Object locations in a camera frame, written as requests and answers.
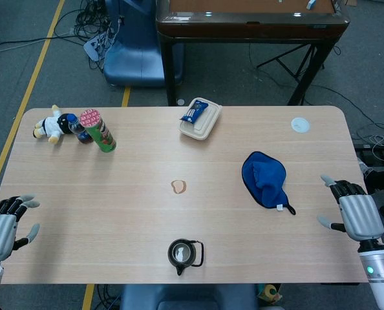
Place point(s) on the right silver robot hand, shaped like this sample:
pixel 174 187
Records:
pixel 360 216

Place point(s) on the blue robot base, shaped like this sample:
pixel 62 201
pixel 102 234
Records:
pixel 137 48

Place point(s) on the plush toy doll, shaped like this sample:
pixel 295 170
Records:
pixel 51 126

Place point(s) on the dark cola bottle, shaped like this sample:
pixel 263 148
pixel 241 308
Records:
pixel 79 129

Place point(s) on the green chips can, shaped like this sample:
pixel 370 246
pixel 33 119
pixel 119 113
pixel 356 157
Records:
pixel 99 130

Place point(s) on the black teapot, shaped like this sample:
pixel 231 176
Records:
pixel 183 255

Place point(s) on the beige lunch box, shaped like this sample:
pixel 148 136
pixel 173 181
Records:
pixel 201 119

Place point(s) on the blue robot torso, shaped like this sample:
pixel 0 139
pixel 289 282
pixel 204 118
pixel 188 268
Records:
pixel 187 297

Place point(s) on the blue snack packet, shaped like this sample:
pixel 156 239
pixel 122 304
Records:
pixel 194 110

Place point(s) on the dark brown wooden table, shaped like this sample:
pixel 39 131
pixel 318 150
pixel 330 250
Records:
pixel 250 29

